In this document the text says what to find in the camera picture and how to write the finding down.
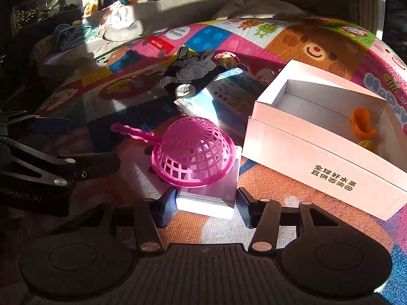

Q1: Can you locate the blue cloth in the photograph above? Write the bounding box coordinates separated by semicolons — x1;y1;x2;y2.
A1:
52;23;99;53

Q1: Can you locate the orange plastic toy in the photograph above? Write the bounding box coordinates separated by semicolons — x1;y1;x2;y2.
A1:
349;108;378;140

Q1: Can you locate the colourful printed play mat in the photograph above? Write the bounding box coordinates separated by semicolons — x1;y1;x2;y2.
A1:
32;17;407;297

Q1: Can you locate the small white round object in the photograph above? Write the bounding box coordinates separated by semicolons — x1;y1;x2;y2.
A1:
176;83;196;99

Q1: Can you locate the pink cardboard box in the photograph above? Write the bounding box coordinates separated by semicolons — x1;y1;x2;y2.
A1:
242;59;407;222

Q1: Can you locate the pink plastic colander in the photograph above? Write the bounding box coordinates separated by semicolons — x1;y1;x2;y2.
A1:
110;116;236;189

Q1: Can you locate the glass tank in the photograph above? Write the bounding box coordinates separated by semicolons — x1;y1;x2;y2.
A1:
11;0;83;32

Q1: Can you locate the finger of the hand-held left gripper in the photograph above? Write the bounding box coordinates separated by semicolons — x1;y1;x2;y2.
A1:
0;110;72;138
0;138;121;187

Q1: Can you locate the blue and white packet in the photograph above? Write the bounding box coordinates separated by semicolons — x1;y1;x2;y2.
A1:
174;68;271;134

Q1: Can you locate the white cloth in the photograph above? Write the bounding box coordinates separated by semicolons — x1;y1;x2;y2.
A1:
101;2;223;42

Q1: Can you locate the yellow plastic toy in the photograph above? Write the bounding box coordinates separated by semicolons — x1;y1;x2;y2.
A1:
359;139;379;155

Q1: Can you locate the sofa with white cover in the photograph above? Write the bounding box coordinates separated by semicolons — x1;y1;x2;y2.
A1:
32;0;385;81

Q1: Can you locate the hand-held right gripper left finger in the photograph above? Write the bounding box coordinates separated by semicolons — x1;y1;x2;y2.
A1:
52;187;177;256

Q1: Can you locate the pink ball toy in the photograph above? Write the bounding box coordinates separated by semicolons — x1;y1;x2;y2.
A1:
214;52;241;69

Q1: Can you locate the white plastic box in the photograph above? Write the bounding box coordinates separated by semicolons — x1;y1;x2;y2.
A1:
176;144;243;220

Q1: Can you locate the yellow plush toy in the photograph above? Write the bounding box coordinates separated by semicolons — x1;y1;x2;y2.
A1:
72;3;98;26

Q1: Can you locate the grey blanket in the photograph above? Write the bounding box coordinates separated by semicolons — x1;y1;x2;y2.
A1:
211;0;306;20

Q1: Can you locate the black plush toy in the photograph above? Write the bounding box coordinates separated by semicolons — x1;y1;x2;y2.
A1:
157;46;227;98

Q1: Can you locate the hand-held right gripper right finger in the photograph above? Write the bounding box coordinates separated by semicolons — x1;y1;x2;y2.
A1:
236;187;352;256

